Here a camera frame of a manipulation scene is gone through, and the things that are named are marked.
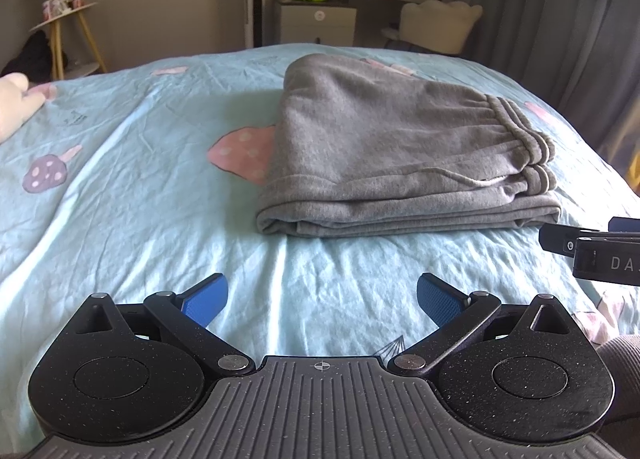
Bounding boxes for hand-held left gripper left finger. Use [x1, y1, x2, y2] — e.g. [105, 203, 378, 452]
[75, 273, 257, 375]

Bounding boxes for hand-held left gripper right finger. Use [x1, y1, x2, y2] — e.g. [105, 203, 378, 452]
[389, 273, 574, 375]

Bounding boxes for grey pants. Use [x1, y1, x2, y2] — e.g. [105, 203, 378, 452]
[256, 53, 562, 239]

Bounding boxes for grey-brown cloth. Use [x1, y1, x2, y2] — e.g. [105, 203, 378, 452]
[594, 333, 640, 441]

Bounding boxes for light blue mushroom-print bed sheet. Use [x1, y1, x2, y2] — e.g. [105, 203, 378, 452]
[0, 43, 640, 446]

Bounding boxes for grey curtain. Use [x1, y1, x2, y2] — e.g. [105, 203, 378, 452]
[464, 0, 640, 190]

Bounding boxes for white shell-back chair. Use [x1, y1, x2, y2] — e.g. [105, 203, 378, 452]
[382, 1, 484, 58]

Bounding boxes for white cabinet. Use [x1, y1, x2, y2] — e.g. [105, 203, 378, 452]
[92, 0, 247, 74]

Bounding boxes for black bag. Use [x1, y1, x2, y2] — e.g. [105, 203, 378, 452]
[12, 31, 69, 80]

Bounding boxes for white nightstand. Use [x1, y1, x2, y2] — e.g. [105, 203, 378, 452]
[273, 0, 359, 46]

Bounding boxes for yellow wooden side table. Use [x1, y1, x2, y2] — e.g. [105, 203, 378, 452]
[28, 2, 109, 80]

